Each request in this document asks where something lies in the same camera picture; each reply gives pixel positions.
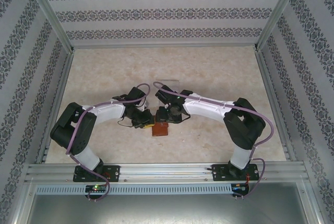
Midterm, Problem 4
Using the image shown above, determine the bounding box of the controller circuit board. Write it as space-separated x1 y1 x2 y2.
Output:
85 185 109 193
232 183 250 192

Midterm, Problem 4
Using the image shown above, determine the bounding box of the clear acrylic box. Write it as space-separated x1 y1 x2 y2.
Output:
160 78 181 92

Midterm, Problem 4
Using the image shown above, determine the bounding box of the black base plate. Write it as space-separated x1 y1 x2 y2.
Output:
211 163 260 182
73 165 121 183

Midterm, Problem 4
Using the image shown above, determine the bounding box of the aluminium table side rail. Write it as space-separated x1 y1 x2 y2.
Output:
34 51 76 164
254 50 297 162

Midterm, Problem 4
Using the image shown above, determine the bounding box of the aluminium frame post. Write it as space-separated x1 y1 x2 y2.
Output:
20 0 76 53
253 0 305 52

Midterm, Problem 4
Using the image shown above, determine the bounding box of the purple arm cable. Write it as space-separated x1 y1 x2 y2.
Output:
153 81 275 202
65 82 152 202

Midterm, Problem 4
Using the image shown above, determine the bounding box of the slotted grey cable duct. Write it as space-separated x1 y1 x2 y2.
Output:
34 184 233 195

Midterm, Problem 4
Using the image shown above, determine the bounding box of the aluminium mounting rail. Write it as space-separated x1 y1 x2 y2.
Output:
24 163 310 183

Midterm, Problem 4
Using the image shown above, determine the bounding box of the brown leather card holder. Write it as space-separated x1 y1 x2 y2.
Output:
151 121 170 137

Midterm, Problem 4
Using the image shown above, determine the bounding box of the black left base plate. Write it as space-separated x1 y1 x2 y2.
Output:
73 165 121 183

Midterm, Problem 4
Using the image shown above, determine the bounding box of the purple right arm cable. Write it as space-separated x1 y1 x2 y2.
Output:
153 81 275 202

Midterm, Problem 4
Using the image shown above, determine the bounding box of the left controller circuit board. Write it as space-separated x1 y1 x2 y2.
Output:
85 185 109 193

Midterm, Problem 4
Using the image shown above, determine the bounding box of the thin black left gripper cable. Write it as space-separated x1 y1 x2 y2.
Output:
116 119 137 129

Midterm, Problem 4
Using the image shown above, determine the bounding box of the right controller circuit board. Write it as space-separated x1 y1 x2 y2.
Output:
232 183 250 192

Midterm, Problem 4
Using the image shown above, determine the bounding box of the grey metal sheet panel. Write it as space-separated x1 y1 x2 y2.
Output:
25 194 314 224

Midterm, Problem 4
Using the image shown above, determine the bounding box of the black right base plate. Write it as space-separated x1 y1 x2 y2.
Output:
211 163 260 182

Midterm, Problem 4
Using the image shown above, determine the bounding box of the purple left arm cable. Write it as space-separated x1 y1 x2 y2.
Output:
65 82 152 202

